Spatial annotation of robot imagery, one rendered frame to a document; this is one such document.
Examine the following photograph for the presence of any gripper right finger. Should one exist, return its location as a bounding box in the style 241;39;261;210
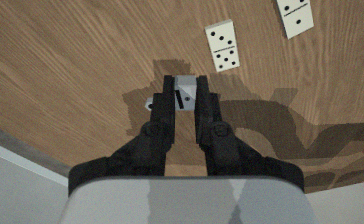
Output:
194;75;304;192

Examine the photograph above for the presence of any white domino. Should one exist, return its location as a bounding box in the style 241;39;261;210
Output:
275;0;314;39
205;19;240;72

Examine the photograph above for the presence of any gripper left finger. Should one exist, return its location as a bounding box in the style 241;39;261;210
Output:
68;75;175;198

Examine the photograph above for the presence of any grey hex nut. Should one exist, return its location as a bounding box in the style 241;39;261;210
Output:
145;97;153;111

